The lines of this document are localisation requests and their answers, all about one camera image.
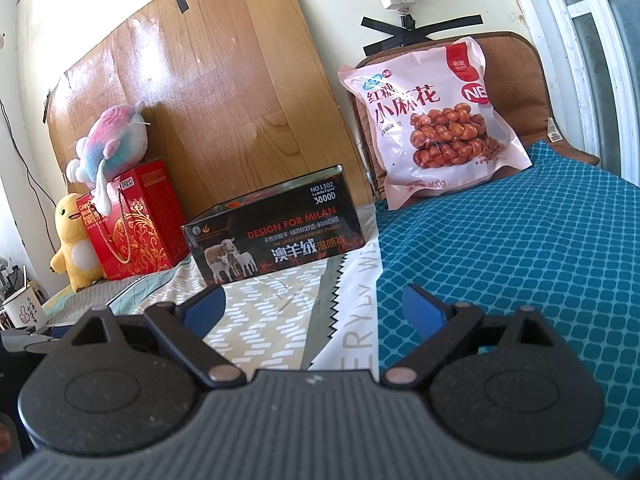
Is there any pink blue plush unicorn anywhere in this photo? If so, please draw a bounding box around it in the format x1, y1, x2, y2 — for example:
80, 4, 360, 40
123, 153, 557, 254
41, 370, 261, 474
65, 100, 151, 213

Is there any yellow plush duck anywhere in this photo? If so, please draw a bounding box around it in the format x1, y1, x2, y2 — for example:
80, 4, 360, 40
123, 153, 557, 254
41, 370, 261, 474
49, 192, 108, 294

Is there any white mug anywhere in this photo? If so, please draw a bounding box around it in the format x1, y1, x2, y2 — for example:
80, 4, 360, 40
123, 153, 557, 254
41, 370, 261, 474
2, 280, 49, 332

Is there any black tape cross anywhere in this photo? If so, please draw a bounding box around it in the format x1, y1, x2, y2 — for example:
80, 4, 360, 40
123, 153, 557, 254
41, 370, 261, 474
360, 14, 484, 57

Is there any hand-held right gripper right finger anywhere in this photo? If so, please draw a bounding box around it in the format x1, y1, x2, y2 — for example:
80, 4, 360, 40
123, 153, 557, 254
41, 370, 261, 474
382, 282, 556, 388

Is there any large pink snack bag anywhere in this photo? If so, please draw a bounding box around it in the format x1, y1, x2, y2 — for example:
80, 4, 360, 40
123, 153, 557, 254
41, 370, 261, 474
337, 36, 534, 211

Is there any brown seat cushion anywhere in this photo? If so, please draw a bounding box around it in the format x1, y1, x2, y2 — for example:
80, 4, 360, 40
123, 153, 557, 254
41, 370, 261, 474
347, 30, 601, 200

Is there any teal patterned cloth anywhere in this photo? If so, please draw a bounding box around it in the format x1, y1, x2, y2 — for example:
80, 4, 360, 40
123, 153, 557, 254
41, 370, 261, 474
374, 141, 640, 463

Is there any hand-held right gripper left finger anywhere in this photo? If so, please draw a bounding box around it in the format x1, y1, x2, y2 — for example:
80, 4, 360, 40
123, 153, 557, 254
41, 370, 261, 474
70, 287, 246, 388

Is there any wooden board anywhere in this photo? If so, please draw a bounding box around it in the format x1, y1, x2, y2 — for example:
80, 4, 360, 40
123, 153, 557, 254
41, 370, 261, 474
44, 0, 377, 213

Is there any black tin box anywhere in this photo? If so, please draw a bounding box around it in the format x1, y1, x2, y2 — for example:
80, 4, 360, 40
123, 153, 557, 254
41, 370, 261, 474
180, 163, 365, 287

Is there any red gift box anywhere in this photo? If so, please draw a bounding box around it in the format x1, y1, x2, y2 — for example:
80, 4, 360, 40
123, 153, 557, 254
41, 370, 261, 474
76, 158, 191, 282

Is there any white window frame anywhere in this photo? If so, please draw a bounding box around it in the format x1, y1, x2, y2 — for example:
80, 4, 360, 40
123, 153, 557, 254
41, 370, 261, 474
509, 0, 640, 187

